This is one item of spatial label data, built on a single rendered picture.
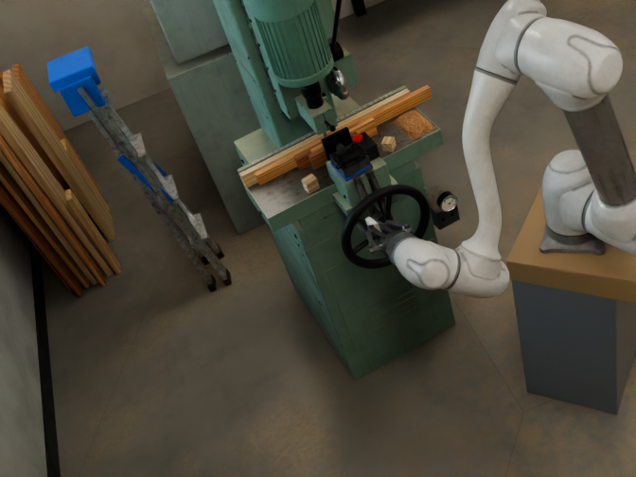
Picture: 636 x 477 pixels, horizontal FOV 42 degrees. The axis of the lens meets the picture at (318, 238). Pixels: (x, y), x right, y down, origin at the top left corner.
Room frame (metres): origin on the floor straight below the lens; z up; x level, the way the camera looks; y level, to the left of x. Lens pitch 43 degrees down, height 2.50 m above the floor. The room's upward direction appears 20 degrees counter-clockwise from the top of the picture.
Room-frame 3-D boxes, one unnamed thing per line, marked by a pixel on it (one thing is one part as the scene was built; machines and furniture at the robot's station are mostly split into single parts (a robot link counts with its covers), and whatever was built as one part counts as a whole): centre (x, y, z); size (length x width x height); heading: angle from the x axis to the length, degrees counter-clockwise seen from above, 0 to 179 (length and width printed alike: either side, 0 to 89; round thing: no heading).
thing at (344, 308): (2.20, -0.11, 0.36); 0.58 x 0.45 x 0.71; 11
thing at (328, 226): (2.21, -0.11, 0.76); 0.57 x 0.45 x 0.09; 11
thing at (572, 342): (1.60, -0.71, 0.30); 0.30 x 0.30 x 0.60; 49
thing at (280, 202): (1.98, -0.16, 0.87); 0.61 x 0.30 x 0.06; 101
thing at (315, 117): (2.11, -0.13, 1.03); 0.14 x 0.07 x 0.09; 11
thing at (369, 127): (2.06, -0.18, 0.93); 0.22 x 0.01 x 0.06; 101
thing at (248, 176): (2.11, -0.14, 0.92); 0.60 x 0.02 x 0.05; 101
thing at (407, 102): (2.10, -0.19, 0.92); 0.62 x 0.02 x 0.04; 101
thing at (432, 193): (2.00, -0.42, 0.58); 0.12 x 0.08 x 0.08; 11
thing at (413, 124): (2.05, -0.40, 0.91); 0.12 x 0.09 x 0.03; 11
